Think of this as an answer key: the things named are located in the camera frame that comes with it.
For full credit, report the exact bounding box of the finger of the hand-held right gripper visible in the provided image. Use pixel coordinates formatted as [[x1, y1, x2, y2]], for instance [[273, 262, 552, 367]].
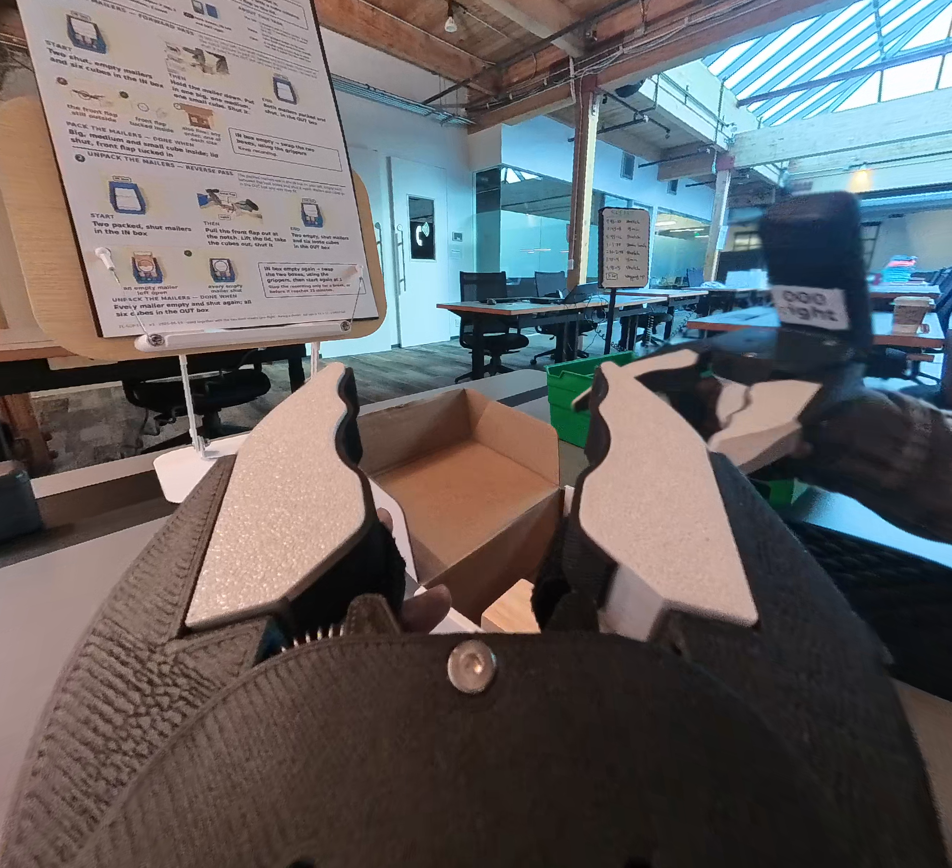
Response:
[[705, 379, 824, 476], [571, 347, 705, 413]]

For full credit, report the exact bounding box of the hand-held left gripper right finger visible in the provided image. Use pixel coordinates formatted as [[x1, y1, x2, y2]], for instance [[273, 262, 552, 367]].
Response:
[[575, 361, 761, 643]]

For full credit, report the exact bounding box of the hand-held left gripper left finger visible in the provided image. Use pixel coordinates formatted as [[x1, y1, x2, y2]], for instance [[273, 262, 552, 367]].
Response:
[[183, 361, 378, 631]]

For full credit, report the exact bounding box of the green plastic bin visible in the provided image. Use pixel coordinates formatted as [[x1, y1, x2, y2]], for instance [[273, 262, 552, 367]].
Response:
[[545, 351, 800, 512]]

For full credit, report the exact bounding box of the white cardboard mailer box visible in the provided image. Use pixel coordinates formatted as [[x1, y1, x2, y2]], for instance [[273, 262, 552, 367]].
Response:
[[357, 386, 577, 636]]

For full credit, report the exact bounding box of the wood-top office desk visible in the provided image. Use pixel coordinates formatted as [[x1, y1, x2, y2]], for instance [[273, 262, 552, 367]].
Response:
[[686, 284, 949, 363], [436, 294, 650, 367]]

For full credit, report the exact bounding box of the person's right hand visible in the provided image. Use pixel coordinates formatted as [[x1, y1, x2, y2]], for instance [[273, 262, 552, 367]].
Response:
[[796, 383, 952, 545]]

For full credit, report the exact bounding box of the person's left hand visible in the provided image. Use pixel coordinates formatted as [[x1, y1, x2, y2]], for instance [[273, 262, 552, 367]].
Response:
[[402, 583, 453, 636]]

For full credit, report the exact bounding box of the wooden support column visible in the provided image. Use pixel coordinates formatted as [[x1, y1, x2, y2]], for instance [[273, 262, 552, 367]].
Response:
[[567, 76, 600, 292], [703, 165, 737, 283]]

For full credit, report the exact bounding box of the paper coffee cup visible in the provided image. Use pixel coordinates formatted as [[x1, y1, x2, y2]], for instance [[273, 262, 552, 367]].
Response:
[[891, 295, 935, 336]]

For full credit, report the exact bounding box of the black office chair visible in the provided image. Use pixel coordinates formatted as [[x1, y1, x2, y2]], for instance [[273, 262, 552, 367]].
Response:
[[457, 270, 531, 380], [531, 270, 575, 365], [121, 351, 307, 441]]

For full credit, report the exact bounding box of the whiteboard on black stand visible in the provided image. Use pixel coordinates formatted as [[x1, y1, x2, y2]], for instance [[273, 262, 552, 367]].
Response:
[[597, 205, 654, 357]]

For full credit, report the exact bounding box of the skylight window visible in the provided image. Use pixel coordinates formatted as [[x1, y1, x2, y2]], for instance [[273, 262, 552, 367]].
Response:
[[703, 0, 952, 127]]

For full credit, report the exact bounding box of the white door with phone sign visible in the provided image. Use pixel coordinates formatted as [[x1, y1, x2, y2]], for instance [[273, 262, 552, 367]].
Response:
[[388, 156, 449, 350]]

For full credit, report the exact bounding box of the dark grey box device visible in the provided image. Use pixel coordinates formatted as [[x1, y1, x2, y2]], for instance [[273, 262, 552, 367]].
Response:
[[0, 459, 43, 543]]

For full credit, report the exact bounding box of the printed instruction sheet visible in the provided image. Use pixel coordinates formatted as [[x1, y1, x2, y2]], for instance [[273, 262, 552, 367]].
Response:
[[0, 0, 367, 341]]

